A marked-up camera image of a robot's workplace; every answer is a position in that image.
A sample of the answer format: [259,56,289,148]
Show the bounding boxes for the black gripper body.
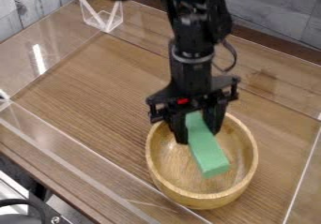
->
[146,45,241,123]

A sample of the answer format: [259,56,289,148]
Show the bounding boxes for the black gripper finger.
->
[170,110,188,144]
[203,98,229,134]

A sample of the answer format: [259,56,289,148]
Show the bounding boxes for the green rectangular block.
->
[186,112,230,178]

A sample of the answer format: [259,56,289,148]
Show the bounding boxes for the light wooden bowl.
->
[146,113,258,210]

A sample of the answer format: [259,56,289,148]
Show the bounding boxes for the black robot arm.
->
[113,0,241,144]

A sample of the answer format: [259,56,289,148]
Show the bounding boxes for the red egg-shaped ball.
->
[176,98,190,105]

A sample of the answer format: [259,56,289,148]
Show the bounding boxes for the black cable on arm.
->
[210,39,238,73]

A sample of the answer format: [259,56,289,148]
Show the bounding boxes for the clear acrylic corner bracket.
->
[79,0,124,33]

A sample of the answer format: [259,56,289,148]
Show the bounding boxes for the black metal mount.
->
[27,192,72,224]

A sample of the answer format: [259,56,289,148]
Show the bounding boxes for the black cable lower left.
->
[0,199,31,224]

